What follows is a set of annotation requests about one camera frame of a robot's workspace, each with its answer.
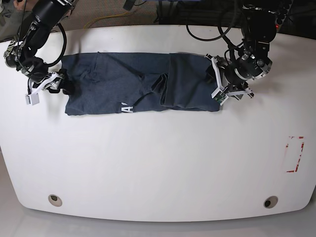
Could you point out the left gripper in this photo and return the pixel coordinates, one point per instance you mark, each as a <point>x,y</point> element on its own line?
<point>250,65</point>

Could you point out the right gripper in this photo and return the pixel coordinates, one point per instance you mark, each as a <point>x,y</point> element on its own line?
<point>35,68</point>

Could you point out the dark blue T-shirt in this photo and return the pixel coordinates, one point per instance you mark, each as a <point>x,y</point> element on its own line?
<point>113,83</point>

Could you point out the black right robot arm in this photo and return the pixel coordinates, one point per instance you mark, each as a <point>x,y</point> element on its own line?
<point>32,35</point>

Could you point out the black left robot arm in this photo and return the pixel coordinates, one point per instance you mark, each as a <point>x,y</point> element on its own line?
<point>258,27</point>

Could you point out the power strip with red light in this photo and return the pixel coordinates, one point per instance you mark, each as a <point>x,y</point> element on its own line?
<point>282,11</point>

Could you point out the red tape rectangle marking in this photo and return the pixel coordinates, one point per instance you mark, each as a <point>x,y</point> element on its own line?
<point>293,153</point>

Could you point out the left table grommet hole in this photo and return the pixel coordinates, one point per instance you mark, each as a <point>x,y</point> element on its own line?
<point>55,200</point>

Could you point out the table grommet hole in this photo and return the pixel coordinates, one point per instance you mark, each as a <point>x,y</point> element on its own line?
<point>270,202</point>
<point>55,200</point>

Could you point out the right table grommet hole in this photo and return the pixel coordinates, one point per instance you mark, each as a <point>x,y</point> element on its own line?
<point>270,202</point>

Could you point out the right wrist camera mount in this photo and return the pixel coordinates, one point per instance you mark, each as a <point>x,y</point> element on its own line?
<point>50,81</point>

